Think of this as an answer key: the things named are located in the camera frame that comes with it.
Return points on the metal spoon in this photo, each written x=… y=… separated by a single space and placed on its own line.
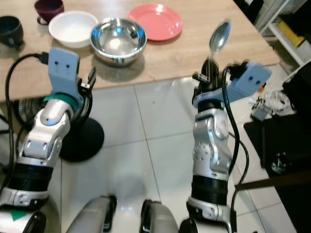
x=218 y=38

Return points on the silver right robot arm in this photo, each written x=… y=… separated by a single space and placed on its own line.
x=211 y=155

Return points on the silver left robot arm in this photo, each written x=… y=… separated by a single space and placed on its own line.
x=39 y=145

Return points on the stainless steel bowl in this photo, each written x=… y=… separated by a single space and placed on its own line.
x=118 y=41

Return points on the black floor fan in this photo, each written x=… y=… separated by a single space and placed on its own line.
x=85 y=138

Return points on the white bowl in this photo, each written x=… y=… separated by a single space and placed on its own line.
x=73 y=28

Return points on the red plate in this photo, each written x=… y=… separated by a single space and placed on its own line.
x=155 y=22

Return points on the purple cup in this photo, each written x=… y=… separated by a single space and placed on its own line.
x=48 y=8

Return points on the dark grey cup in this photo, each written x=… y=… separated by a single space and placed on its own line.
x=9 y=30

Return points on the white storage shelf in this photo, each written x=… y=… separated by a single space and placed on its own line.
x=286 y=29

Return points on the grey left robot leg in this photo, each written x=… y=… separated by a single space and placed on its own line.
x=90 y=216

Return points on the grey robot leg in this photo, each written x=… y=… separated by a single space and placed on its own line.
x=160 y=218
x=90 y=216

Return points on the grey right robot leg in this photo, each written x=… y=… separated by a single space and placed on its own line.
x=160 y=218

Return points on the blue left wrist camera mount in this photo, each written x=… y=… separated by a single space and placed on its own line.
x=63 y=68

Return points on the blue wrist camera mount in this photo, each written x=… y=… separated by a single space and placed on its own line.
x=63 y=68
x=248 y=80

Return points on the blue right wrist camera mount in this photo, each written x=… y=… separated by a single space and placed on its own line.
x=248 y=80

